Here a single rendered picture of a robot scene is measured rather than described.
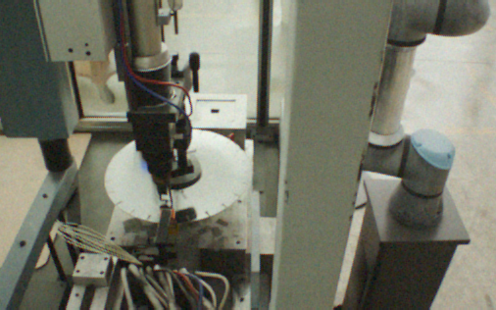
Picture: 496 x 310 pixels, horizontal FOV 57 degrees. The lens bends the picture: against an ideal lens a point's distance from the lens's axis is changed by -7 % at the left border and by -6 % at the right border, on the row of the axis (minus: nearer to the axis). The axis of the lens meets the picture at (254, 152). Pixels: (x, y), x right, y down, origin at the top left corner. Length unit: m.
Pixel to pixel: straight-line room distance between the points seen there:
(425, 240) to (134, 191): 0.73
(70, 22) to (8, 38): 0.10
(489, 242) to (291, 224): 2.25
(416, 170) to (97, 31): 0.84
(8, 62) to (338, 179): 0.58
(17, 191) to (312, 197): 1.27
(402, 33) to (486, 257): 1.60
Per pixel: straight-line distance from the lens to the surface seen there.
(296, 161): 0.24
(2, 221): 1.40
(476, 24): 1.01
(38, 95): 0.75
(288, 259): 0.29
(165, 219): 0.95
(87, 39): 0.68
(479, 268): 2.36
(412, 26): 0.99
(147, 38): 0.73
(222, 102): 1.44
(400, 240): 1.27
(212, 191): 1.04
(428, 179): 1.24
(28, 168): 1.55
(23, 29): 0.71
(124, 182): 1.09
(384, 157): 1.21
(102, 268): 1.01
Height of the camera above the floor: 1.64
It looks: 37 degrees down
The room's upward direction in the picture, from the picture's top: 1 degrees clockwise
